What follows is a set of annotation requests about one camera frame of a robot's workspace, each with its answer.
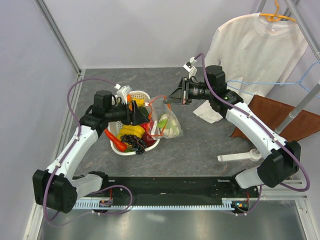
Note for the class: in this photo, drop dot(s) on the green toy avocado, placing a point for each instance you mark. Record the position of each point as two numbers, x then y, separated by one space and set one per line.
145 112

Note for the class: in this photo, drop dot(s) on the white plastic fruit basket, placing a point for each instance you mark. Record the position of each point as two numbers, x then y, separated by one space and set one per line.
114 127

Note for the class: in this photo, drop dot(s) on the white t-shirt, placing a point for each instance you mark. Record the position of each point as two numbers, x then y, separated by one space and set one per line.
255 53

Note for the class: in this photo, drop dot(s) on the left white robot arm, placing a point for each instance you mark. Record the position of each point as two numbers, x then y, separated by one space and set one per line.
55 186

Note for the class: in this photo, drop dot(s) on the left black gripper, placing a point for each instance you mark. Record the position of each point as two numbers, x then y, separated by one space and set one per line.
138 118

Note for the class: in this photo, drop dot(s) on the slotted cable duct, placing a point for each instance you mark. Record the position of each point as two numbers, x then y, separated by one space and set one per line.
90 203

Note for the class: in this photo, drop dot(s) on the dark red toy apple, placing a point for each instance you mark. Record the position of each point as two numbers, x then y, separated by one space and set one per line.
149 141

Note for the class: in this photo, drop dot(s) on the toy cabbage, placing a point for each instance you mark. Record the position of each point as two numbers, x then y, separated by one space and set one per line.
169 126

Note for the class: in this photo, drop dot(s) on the orange clothes hanger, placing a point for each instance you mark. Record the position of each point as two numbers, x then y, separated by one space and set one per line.
275 17

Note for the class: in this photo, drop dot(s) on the yellow toy bananas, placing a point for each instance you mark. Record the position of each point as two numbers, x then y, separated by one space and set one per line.
129 133

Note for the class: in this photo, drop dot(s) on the clear zip top bag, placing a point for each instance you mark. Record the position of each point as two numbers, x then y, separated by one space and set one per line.
156 108

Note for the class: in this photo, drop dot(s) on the brown cloth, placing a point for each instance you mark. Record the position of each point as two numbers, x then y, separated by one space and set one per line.
273 112

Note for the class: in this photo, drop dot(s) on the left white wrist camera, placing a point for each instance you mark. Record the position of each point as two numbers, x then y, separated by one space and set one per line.
123 92

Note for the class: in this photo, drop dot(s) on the black toy grapes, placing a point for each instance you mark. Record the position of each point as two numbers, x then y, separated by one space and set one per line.
135 143

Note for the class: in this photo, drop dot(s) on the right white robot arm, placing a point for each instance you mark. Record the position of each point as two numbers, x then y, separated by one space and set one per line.
281 159

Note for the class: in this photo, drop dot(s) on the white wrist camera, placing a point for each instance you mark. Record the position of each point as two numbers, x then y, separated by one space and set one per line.
123 92
190 67

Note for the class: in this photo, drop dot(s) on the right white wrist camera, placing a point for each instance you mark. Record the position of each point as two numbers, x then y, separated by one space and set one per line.
190 67

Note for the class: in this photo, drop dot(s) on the white clothes rack stand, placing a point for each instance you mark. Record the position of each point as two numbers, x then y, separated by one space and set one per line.
260 134

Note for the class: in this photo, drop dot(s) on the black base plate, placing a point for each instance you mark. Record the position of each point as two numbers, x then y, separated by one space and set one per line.
181 190

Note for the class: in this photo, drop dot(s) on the aluminium frame post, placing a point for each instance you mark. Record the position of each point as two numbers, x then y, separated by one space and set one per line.
58 35

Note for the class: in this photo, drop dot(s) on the blue clothes hanger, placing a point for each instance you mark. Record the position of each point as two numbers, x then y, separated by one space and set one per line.
299 82

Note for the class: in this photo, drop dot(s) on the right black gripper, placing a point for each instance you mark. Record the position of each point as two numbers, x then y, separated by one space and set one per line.
176 97

